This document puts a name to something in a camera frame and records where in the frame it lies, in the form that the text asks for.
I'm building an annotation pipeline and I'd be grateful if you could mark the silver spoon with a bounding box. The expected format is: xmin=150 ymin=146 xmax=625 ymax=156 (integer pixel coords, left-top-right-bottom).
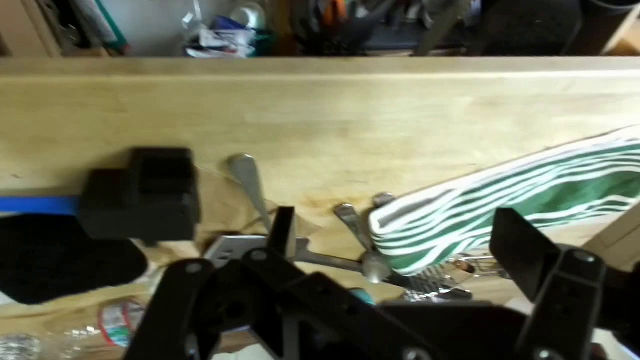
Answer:
xmin=226 ymin=153 xmax=274 ymax=233

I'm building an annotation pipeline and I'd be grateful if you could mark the heap of white blue packets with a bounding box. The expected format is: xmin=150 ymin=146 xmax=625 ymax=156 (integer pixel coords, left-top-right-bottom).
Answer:
xmin=181 ymin=0 xmax=275 ymax=59

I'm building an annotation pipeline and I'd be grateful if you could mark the wire whisk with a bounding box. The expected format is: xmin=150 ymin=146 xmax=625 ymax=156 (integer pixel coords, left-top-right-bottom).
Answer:
xmin=449 ymin=254 xmax=508 ymax=282

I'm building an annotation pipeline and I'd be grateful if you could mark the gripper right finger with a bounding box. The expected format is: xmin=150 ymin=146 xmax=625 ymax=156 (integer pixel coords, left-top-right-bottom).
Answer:
xmin=489 ymin=208 xmax=640 ymax=360

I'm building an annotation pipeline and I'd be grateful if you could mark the black clamp block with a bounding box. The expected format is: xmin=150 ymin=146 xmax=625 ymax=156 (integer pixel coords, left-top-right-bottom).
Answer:
xmin=76 ymin=146 xmax=202 ymax=244

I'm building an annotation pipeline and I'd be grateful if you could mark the silver spatula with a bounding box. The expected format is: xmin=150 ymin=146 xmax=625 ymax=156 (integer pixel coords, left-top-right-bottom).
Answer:
xmin=204 ymin=234 xmax=363 ymax=275

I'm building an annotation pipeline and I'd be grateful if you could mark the metal grater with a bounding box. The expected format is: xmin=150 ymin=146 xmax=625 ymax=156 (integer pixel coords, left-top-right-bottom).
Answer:
xmin=402 ymin=264 xmax=473 ymax=303

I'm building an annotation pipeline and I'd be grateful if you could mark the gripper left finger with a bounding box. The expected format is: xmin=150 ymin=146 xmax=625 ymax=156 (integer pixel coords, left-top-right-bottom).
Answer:
xmin=125 ymin=206 xmax=432 ymax=360

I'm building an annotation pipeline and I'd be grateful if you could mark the green white striped cloth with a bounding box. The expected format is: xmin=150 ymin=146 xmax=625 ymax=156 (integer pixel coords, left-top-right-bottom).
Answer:
xmin=369 ymin=125 xmax=640 ymax=277

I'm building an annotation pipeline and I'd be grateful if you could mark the clear plastic bag red print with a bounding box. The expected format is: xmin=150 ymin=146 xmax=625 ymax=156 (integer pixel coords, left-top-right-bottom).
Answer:
xmin=96 ymin=298 xmax=148 ymax=348

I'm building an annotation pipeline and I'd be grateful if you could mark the black pouch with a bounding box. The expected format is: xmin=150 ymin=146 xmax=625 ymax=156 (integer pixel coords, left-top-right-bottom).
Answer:
xmin=0 ymin=214 xmax=149 ymax=306

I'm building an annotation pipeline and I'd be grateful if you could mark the blue tape strip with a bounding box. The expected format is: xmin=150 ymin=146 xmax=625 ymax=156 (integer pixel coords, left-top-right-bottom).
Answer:
xmin=0 ymin=195 xmax=81 ymax=216

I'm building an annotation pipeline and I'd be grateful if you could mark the cardboard box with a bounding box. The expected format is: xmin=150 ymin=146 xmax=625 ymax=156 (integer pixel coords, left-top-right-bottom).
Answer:
xmin=601 ymin=4 xmax=640 ymax=57

